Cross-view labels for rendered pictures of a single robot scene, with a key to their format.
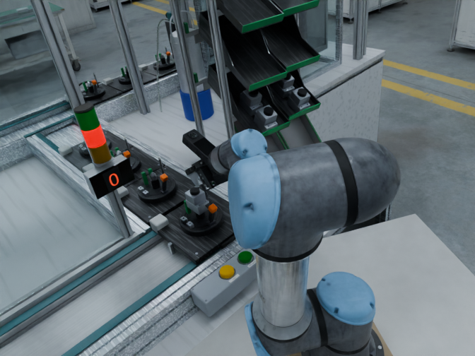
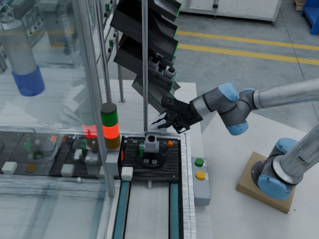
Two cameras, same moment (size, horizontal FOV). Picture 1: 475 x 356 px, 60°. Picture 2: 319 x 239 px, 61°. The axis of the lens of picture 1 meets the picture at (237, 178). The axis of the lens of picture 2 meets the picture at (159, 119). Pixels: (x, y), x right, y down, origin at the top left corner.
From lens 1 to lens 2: 0.89 m
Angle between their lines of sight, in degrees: 41
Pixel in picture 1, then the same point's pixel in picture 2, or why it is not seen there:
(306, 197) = not seen: outside the picture
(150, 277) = (153, 208)
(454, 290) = (269, 128)
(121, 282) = (139, 225)
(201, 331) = (205, 216)
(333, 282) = (286, 145)
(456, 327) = not seen: hidden behind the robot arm
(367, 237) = (219, 123)
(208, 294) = (206, 192)
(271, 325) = (297, 177)
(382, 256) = not seen: hidden behind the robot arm
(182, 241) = (156, 175)
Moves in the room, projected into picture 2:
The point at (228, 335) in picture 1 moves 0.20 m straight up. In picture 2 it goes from (219, 207) to (228, 181)
